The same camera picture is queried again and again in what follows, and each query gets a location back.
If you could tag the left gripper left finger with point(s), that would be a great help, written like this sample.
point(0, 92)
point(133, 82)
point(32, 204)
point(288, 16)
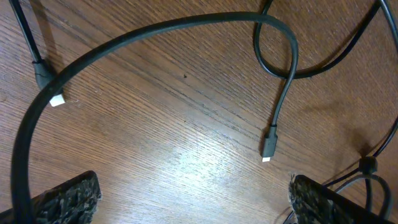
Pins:
point(74, 201)

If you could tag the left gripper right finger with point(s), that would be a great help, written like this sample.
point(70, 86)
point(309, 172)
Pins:
point(315, 203)

